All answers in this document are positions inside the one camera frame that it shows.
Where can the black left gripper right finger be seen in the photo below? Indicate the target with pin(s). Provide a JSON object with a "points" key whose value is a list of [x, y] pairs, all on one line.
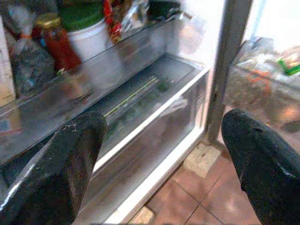
{"points": [[262, 159]]}

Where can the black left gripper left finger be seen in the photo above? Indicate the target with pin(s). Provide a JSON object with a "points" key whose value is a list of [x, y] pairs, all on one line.
{"points": [[61, 168]]}

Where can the grey fridge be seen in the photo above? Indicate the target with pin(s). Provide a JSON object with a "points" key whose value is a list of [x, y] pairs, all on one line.
{"points": [[150, 182]]}

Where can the glass fridge shelf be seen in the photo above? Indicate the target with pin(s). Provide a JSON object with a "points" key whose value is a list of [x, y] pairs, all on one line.
{"points": [[93, 77]]}

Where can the grey fridge door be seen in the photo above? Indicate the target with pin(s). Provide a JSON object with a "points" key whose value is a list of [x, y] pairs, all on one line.
{"points": [[230, 58]]}

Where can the green package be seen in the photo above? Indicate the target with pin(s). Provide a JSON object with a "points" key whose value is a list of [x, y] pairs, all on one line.
{"points": [[290, 68]]}

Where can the green onion stalk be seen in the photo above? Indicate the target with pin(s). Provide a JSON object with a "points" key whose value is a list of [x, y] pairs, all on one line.
{"points": [[131, 96]]}

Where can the clear crisper drawer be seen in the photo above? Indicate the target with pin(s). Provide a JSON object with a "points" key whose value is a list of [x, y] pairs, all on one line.
{"points": [[164, 131]]}

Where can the patterned plastic food bag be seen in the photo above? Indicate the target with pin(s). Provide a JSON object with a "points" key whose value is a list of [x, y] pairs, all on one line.
{"points": [[32, 68]]}

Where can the white beige carton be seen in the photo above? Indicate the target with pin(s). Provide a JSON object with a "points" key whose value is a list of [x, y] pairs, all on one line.
{"points": [[5, 70]]}

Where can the red sauce bottle gold lid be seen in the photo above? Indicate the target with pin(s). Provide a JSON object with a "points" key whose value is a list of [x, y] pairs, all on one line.
{"points": [[61, 49]]}

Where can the white bucket green lid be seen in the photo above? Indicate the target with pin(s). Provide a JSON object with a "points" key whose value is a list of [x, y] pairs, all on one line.
{"points": [[90, 39]]}

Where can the red snack packet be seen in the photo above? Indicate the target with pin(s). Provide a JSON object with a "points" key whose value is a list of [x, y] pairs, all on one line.
{"points": [[113, 25]]}

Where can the dark food container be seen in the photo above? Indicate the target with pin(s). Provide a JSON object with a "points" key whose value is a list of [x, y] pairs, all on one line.
{"points": [[164, 9]]}

